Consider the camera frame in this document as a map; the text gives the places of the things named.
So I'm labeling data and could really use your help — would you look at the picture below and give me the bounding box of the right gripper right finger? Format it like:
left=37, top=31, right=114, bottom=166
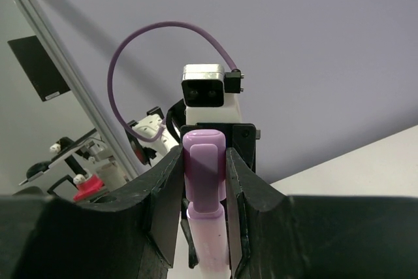
left=226, top=148, right=417, bottom=278

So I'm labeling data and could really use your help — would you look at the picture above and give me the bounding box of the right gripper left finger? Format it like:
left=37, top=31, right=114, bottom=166
left=1, top=146, right=183, bottom=278

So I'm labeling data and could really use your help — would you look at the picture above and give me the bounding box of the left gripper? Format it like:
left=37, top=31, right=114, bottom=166
left=180, top=123, right=261, bottom=172

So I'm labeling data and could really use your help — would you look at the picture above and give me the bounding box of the purple highlighter pen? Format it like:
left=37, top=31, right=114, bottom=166
left=182, top=129, right=231, bottom=278

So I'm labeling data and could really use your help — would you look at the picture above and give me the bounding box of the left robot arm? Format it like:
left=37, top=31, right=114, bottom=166
left=127, top=103, right=259, bottom=171

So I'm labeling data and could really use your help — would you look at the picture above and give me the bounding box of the red stand object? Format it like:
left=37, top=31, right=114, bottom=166
left=73, top=174, right=104, bottom=202

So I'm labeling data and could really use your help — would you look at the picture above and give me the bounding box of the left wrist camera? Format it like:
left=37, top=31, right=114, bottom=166
left=182, top=64, right=243, bottom=125

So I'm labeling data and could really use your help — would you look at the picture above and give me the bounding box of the black wall panel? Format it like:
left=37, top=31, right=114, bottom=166
left=7, top=35, right=71, bottom=102

